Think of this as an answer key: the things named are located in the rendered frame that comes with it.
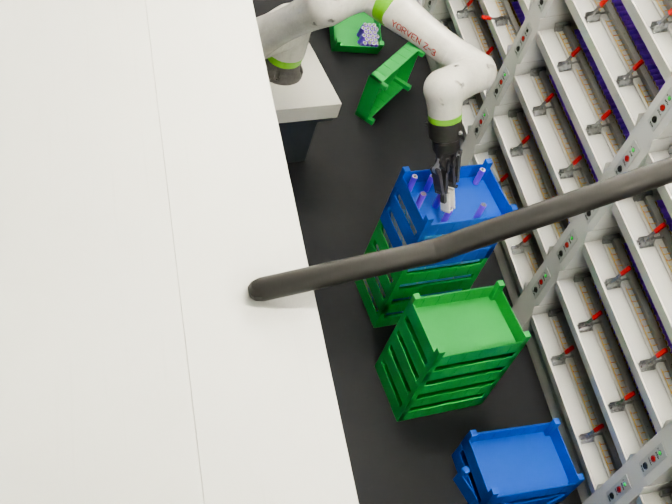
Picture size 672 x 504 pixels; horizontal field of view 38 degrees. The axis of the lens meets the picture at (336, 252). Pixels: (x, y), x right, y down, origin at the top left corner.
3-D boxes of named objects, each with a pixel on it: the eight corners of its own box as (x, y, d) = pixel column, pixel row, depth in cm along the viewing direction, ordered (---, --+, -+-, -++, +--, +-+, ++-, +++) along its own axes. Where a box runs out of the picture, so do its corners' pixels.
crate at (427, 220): (419, 237, 280) (428, 220, 274) (394, 184, 291) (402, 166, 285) (508, 226, 292) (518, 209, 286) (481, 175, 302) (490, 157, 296)
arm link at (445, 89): (413, 72, 257) (444, 83, 250) (446, 55, 263) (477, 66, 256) (416, 119, 265) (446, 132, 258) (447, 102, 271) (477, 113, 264)
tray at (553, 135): (571, 226, 296) (578, 197, 285) (512, 85, 331) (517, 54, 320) (635, 214, 298) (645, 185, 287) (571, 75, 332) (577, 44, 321)
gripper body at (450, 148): (443, 126, 272) (444, 155, 278) (425, 140, 267) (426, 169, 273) (465, 133, 268) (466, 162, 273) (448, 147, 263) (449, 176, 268)
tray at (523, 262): (521, 298, 326) (526, 275, 315) (472, 161, 360) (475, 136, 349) (580, 287, 327) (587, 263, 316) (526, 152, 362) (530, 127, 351)
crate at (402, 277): (395, 285, 299) (403, 270, 292) (372, 234, 309) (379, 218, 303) (479, 273, 310) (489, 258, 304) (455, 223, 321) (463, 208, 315)
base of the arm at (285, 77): (243, 96, 318) (246, 82, 313) (221, 67, 324) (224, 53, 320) (310, 80, 330) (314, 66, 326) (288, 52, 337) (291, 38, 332)
